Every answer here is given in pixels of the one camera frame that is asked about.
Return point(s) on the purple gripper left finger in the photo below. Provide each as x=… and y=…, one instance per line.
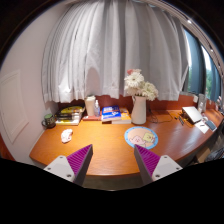
x=73, y=167

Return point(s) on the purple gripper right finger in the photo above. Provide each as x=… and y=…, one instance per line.
x=153, y=167

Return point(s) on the round cartoon mouse pad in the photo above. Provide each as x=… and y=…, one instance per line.
x=142, y=136

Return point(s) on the white computer mouse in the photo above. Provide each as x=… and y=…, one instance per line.
x=66, y=135

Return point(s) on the stack of dark books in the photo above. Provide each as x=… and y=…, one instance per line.
x=71, y=119

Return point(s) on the red flat book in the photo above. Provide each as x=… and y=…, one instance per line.
x=91, y=118

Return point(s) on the orange book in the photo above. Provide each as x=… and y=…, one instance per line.
x=125, y=117

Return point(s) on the yellow round tin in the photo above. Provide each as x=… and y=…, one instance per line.
x=72, y=109

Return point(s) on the clear sanitizer bottle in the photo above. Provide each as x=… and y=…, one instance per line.
x=96, y=108

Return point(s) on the white vase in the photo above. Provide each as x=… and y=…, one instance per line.
x=138, y=114

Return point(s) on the white paper sheet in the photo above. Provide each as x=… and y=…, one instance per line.
x=202, y=127

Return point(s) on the blue book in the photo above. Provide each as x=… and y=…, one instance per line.
x=111, y=113

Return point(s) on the silver laptop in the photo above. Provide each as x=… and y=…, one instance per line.
x=194, y=115

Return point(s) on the dark phone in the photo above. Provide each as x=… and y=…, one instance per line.
x=211, y=125

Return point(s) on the white and pink flowers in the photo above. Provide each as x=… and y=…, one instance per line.
x=136, y=85

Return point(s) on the white curtain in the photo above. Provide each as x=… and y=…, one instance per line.
x=94, y=43

